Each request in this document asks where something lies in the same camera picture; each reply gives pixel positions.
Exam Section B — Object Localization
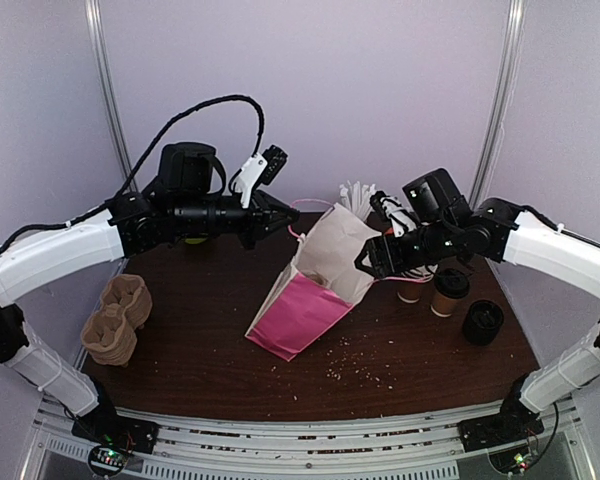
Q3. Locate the stack of black cup lids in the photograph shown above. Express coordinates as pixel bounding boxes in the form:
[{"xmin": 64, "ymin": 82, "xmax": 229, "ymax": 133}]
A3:
[{"xmin": 462, "ymin": 300, "xmax": 504, "ymax": 346}]

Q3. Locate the white pink paper bag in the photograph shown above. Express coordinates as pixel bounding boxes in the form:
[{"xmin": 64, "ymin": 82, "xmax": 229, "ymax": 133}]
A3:
[{"xmin": 245, "ymin": 203, "xmax": 379, "ymax": 362}]

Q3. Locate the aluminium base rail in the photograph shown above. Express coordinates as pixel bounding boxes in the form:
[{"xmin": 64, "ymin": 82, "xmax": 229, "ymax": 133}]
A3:
[{"xmin": 18, "ymin": 399, "xmax": 596, "ymax": 479}]

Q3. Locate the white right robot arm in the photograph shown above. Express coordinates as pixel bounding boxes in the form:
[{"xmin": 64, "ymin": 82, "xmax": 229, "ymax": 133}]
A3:
[{"xmin": 355, "ymin": 168, "xmax": 600, "ymax": 442}]

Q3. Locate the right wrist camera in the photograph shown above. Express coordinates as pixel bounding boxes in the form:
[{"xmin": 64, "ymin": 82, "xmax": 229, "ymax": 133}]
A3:
[{"xmin": 370, "ymin": 190, "xmax": 418, "ymax": 238}]

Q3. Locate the aluminium frame post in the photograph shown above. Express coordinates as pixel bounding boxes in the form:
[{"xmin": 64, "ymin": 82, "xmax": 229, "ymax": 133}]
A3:
[
  {"xmin": 84, "ymin": 0, "xmax": 133, "ymax": 180},
  {"xmin": 469, "ymin": 0, "xmax": 526, "ymax": 207}
]

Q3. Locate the single brown paper cup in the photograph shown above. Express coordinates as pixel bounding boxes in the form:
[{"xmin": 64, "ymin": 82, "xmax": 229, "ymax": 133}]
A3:
[{"xmin": 430, "ymin": 286, "xmax": 464, "ymax": 318}]

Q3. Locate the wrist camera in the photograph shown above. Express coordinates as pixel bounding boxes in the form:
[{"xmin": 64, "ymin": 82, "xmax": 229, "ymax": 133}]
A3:
[
  {"xmin": 229, "ymin": 145, "xmax": 288, "ymax": 210},
  {"xmin": 370, "ymin": 190, "xmax": 418, "ymax": 238}
]

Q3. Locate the glass jar of straws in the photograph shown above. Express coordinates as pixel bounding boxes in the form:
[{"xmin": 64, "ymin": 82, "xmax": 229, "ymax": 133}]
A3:
[{"xmin": 339, "ymin": 181, "xmax": 376, "ymax": 222}]

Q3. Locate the stack of brown paper cups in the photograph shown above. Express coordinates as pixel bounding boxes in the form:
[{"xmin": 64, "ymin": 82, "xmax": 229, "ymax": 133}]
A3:
[{"xmin": 397, "ymin": 269, "xmax": 433, "ymax": 304}]

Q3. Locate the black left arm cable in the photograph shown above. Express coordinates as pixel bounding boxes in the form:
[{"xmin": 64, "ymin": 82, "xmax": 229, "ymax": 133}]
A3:
[{"xmin": 0, "ymin": 94, "xmax": 266, "ymax": 251}]

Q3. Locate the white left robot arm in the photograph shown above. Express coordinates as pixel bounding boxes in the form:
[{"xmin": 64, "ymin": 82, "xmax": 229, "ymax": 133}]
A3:
[{"xmin": 0, "ymin": 142, "xmax": 299, "ymax": 444}]

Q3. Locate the stack of pulp cup carriers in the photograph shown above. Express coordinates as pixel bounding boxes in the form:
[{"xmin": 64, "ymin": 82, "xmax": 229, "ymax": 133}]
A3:
[{"xmin": 81, "ymin": 274, "xmax": 153, "ymax": 367}]

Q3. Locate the aluminium frame post left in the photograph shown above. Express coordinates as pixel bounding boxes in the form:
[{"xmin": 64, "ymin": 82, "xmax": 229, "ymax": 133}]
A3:
[{"xmin": 84, "ymin": 0, "xmax": 133, "ymax": 180}]

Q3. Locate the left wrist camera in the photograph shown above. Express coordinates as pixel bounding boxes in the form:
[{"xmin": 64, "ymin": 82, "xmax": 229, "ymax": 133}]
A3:
[{"xmin": 229, "ymin": 145, "xmax": 288, "ymax": 210}]

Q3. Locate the single pulp cup carrier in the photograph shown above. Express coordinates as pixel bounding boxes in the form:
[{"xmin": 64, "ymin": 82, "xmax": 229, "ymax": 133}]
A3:
[{"xmin": 305, "ymin": 272, "xmax": 328, "ymax": 287}]

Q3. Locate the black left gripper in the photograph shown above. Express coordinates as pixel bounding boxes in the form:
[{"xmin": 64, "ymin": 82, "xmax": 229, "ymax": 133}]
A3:
[{"xmin": 172, "ymin": 188, "xmax": 300, "ymax": 250}]

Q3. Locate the black cup lid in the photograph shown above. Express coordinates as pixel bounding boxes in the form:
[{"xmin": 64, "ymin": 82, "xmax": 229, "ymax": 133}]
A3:
[{"xmin": 433, "ymin": 268, "xmax": 470, "ymax": 299}]

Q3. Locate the aluminium frame post right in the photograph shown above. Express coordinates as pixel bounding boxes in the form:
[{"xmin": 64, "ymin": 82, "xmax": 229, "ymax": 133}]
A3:
[{"xmin": 469, "ymin": 0, "xmax": 526, "ymax": 207}]

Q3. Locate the green plastic bowl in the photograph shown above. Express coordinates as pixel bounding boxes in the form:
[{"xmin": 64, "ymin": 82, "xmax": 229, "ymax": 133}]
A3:
[{"xmin": 184, "ymin": 238, "xmax": 208, "ymax": 245}]

